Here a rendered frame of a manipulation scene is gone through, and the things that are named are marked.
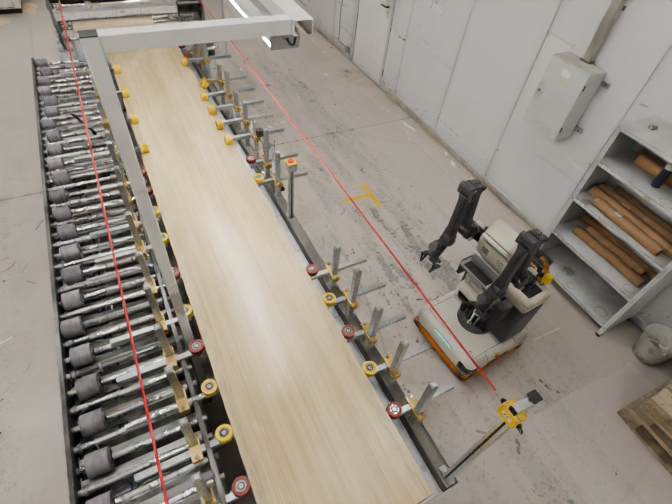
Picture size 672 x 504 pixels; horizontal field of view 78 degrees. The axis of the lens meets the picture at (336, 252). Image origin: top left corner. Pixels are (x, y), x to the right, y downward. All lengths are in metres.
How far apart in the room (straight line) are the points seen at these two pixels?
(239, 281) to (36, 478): 1.73
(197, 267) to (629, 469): 3.25
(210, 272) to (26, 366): 1.66
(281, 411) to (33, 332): 2.33
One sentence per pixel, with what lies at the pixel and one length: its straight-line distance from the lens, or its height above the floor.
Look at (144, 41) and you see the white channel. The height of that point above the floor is 2.43.
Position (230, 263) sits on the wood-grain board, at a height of 0.90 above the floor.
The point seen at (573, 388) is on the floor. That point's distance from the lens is 3.93.
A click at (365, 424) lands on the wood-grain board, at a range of 2.24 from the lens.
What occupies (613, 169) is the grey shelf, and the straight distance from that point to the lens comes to 3.81.
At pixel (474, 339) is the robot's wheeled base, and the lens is 3.41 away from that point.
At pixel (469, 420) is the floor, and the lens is 3.42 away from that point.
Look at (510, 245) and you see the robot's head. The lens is 2.55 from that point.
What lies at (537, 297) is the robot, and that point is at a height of 0.81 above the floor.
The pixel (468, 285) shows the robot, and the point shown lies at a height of 0.81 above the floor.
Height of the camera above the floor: 2.98
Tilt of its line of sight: 48 degrees down
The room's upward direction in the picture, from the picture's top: 8 degrees clockwise
